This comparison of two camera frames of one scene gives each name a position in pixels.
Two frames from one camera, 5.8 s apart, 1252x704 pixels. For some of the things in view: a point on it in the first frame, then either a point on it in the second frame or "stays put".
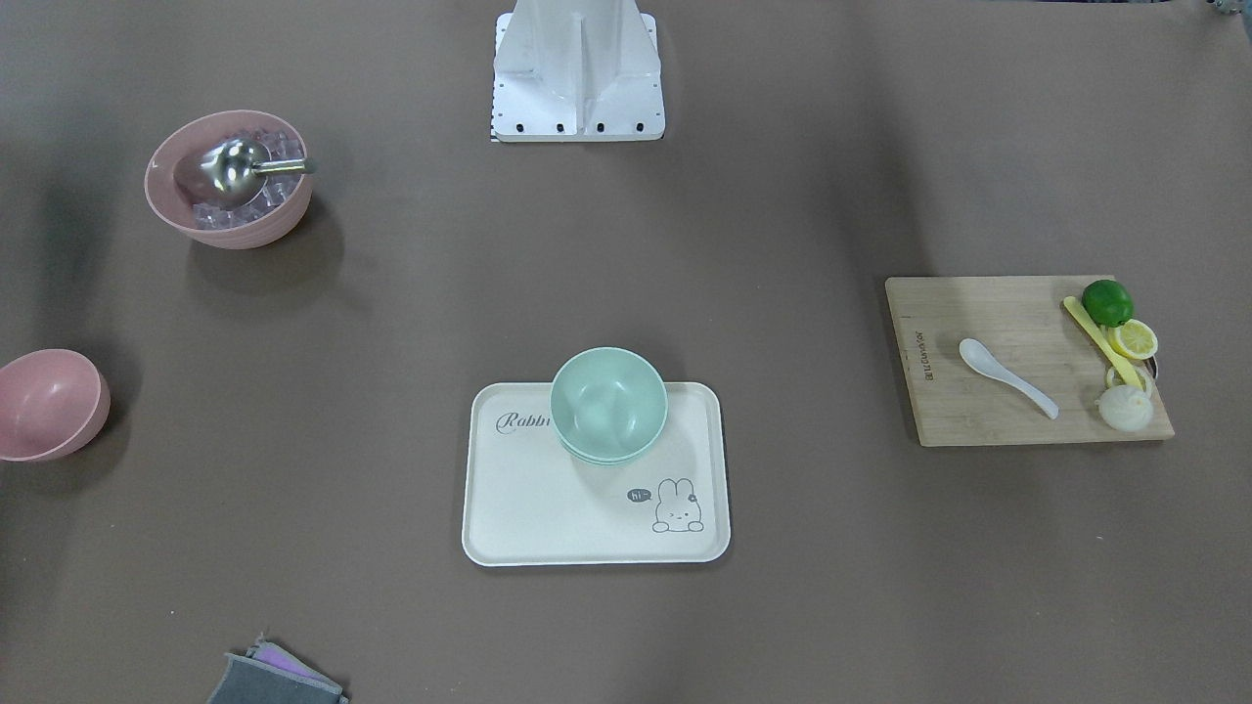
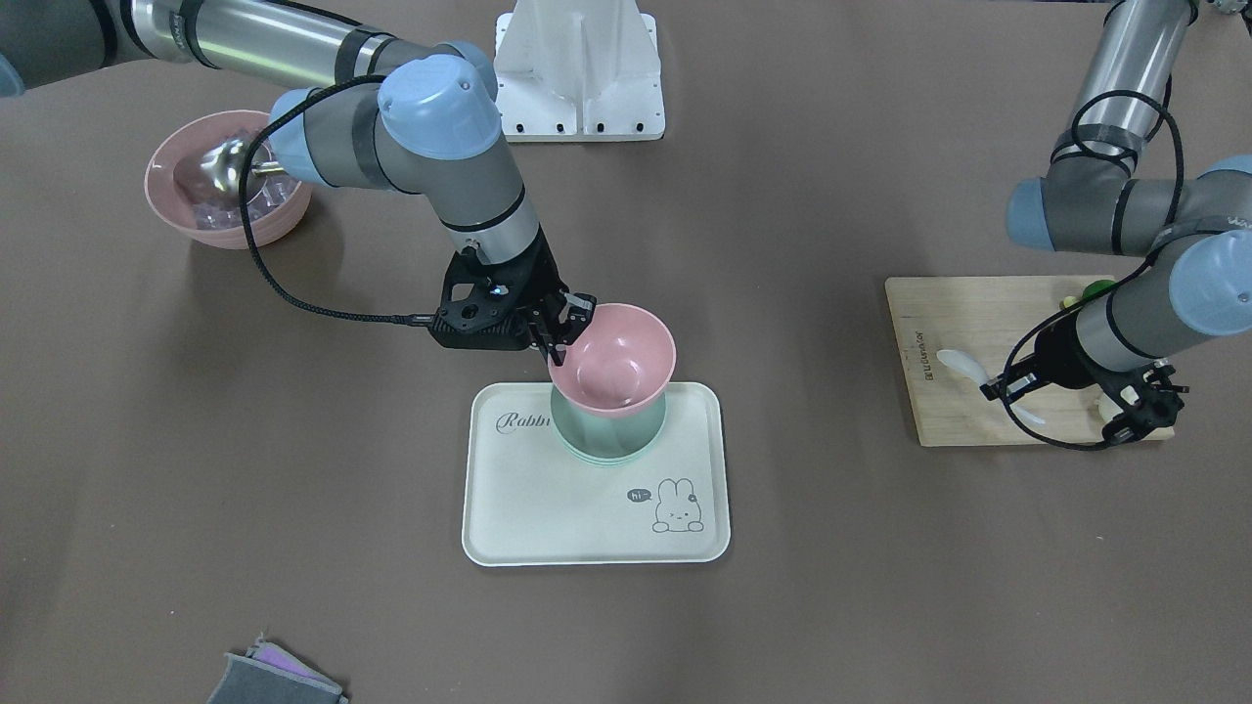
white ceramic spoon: (978, 355) to (967, 366)
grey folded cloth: (267, 675) stays put
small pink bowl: (52, 401) to (622, 359)
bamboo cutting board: (1000, 360) stays put
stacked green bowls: (608, 406) stays put
